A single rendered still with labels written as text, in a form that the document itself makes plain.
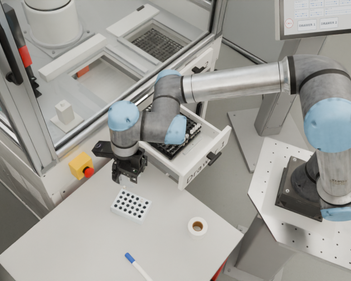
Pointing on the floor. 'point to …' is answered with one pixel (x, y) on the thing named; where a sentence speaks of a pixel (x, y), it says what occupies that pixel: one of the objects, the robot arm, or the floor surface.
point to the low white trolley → (122, 236)
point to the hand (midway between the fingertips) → (122, 179)
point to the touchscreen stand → (272, 112)
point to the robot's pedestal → (268, 261)
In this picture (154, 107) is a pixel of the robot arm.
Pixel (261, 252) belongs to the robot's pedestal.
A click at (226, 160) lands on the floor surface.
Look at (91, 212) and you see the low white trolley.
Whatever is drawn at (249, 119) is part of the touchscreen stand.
